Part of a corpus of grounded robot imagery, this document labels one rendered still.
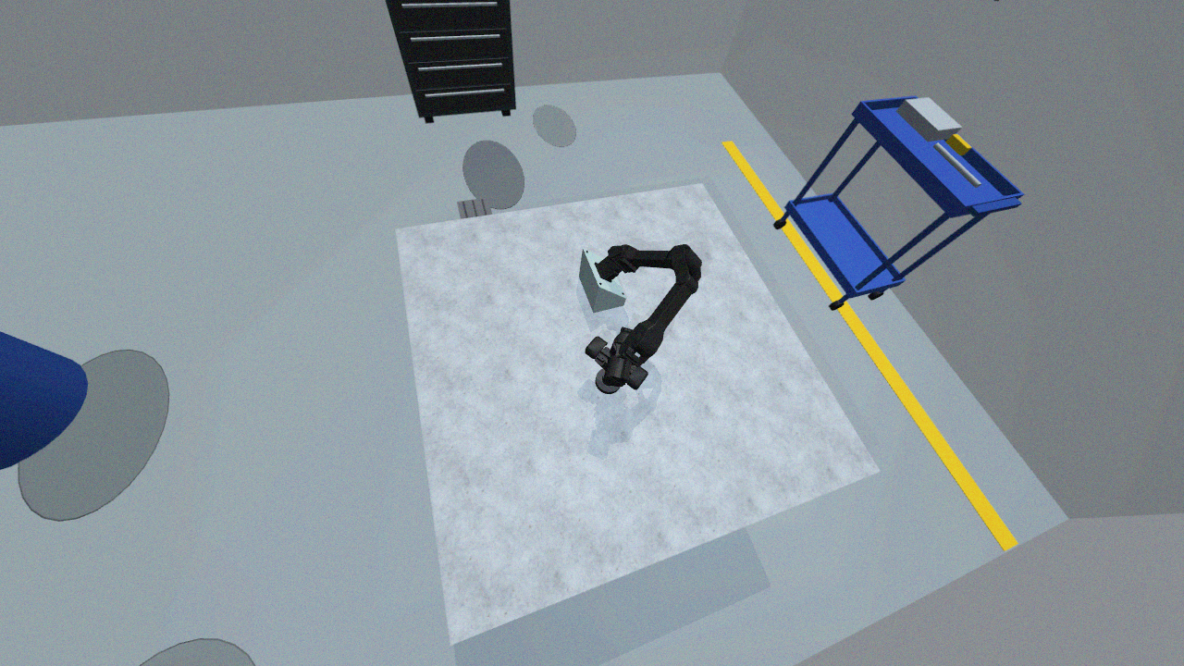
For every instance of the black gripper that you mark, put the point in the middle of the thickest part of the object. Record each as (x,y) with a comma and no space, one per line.
(595,350)

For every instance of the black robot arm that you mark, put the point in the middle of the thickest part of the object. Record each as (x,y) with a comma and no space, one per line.
(647,336)

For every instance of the grey round pedestal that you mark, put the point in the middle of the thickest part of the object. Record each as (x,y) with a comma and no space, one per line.
(602,386)

